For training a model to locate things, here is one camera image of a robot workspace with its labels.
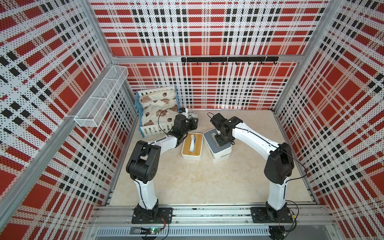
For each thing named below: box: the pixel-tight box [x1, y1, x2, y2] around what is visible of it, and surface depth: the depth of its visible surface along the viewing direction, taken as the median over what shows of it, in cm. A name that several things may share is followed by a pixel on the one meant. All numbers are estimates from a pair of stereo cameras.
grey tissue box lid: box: [203, 128, 232, 155], surface depth 84 cm
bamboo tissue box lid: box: [183, 133, 203, 156], surface depth 95 cm
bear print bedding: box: [139, 89, 180, 126], surface depth 110 cm
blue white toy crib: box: [134, 85, 182, 138], surface depth 110 cm
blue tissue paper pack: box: [189, 134, 197, 152], surface depth 95 cm
